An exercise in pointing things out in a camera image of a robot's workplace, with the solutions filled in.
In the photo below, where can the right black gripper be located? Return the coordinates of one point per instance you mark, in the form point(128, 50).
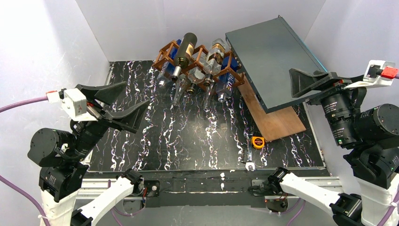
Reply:
point(328, 86)

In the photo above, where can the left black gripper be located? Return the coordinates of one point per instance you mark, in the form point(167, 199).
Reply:
point(101, 113)

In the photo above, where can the blue square glass bottle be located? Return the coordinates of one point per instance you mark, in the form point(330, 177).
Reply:
point(224, 86)
point(167, 68)

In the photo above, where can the clear square liquor bottle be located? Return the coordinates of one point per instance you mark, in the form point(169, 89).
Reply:
point(214, 59)
point(195, 77)

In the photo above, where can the dark green wine bottle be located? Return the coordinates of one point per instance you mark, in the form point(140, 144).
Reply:
point(184, 54)

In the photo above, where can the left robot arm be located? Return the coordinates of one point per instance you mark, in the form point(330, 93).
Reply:
point(60, 155)

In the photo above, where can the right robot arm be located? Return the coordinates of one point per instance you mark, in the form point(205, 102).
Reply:
point(371, 136)

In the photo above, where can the clear wine glass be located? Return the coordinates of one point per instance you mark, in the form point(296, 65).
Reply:
point(181, 86)
point(210, 91)

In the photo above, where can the brown wooden wine rack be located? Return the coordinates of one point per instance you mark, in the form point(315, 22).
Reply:
point(163, 57)

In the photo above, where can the dark grey flat box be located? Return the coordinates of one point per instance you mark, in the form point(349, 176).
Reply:
point(267, 51)

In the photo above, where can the brown wooden board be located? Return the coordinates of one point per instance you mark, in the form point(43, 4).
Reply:
point(274, 125)

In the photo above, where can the orange tape measure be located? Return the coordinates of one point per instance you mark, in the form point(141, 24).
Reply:
point(258, 142)

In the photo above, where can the black comb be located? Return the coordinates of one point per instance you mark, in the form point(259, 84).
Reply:
point(243, 155)

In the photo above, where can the silver wrench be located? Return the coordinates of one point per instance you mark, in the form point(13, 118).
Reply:
point(249, 165)

